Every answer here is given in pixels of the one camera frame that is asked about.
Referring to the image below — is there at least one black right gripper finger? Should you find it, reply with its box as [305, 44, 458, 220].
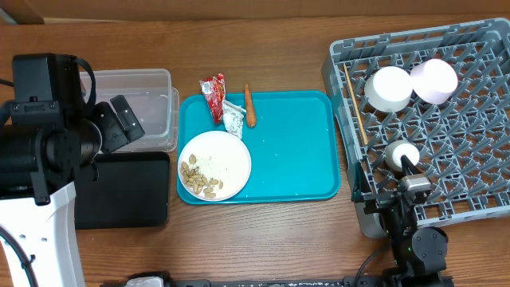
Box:
[400, 155, 418, 176]
[352, 162, 363, 195]

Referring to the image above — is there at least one small white cup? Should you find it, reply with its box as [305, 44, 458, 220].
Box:
[385, 140, 420, 171]

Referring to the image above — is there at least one wooden chopstick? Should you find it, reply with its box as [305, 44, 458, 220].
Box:
[343, 63, 367, 146]

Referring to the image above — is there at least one white bowl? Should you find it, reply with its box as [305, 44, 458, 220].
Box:
[364, 66, 413, 112]

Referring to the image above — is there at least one small pink plate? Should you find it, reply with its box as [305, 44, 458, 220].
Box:
[410, 58, 458, 105]

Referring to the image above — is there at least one red snack wrapper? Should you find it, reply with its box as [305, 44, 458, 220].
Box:
[199, 73, 226, 124]

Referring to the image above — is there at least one white tissue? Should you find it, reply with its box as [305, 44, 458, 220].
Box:
[222, 100, 245, 140]

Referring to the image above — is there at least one orange carrot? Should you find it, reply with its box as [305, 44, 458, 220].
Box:
[244, 83, 257, 128]

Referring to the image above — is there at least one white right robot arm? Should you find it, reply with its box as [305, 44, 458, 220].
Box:
[351, 155, 454, 287]

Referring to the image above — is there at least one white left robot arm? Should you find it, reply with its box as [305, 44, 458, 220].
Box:
[1, 53, 144, 286]

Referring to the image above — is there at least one grey dishwasher rack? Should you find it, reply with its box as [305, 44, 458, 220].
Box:
[322, 18, 509, 238]

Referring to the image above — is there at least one clear plastic bin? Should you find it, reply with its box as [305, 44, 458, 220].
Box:
[94, 69, 179, 153]

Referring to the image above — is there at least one black plastic tray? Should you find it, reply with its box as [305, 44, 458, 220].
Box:
[75, 151, 171, 230]

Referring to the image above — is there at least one teal serving tray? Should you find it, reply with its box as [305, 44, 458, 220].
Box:
[176, 90, 342, 206]

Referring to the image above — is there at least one peanut pile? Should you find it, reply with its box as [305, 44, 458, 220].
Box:
[179, 154, 223, 199]

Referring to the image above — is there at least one large white plate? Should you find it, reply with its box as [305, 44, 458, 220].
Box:
[178, 131, 252, 203]

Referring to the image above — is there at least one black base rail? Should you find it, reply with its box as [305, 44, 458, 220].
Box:
[99, 272, 454, 287]

